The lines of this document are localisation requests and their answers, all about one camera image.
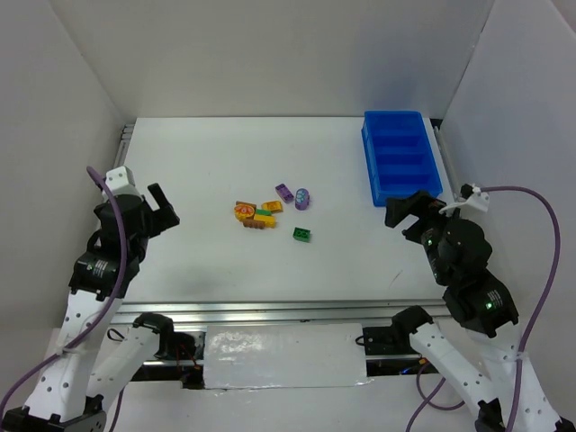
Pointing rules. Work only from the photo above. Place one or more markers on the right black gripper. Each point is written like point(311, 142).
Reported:
point(415, 217)

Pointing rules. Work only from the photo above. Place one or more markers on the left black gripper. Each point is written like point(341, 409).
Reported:
point(150, 216)

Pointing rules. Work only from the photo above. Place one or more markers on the yellow round orange-print lego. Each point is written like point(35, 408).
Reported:
point(244, 212)

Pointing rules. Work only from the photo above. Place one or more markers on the green curved lego brick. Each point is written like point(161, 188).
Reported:
point(263, 212)

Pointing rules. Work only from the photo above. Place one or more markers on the long brown lego plate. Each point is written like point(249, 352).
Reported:
point(254, 224)

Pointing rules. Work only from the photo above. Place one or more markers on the yellow lego brick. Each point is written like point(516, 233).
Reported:
point(267, 221)

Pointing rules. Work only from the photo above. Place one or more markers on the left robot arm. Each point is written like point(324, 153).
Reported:
point(74, 392)

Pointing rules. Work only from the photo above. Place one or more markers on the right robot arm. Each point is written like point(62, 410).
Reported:
point(507, 396)

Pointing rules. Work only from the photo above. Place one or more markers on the blue compartment bin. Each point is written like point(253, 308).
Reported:
point(399, 156)

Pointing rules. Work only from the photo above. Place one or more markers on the purple round flower lego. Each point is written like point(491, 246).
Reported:
point(302, 199)

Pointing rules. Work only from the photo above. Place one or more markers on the purple rectangular lego brick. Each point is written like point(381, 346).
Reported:
point(284, 193)

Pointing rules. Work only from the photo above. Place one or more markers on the small yellow sloped lego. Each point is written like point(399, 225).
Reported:
point(273, 206)

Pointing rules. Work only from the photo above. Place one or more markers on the white taped panel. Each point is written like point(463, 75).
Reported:
point(284, 356)

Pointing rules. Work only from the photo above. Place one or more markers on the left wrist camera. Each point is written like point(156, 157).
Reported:
point(120, 181)

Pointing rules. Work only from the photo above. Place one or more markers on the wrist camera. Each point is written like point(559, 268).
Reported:
point(120, 181)
point(471, 197)

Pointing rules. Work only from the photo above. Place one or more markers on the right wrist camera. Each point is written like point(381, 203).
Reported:
point(471, 197)

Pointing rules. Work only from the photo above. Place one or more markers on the aluminium front rail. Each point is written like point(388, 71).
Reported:
point(235, 313)

